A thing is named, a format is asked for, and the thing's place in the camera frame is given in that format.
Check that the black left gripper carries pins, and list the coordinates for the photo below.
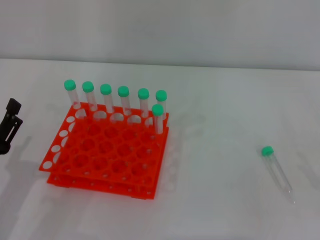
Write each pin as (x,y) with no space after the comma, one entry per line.
(4,149)

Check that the clear test tube green cap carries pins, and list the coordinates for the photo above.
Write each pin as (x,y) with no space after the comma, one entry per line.
(161,95)
(267,150)
(157,110)
(123,91)
(88,86)
(143,93)
(70,85)
(105,89)

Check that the orange plastic test tube rack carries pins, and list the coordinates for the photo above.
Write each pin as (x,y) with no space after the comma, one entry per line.
(75,184)

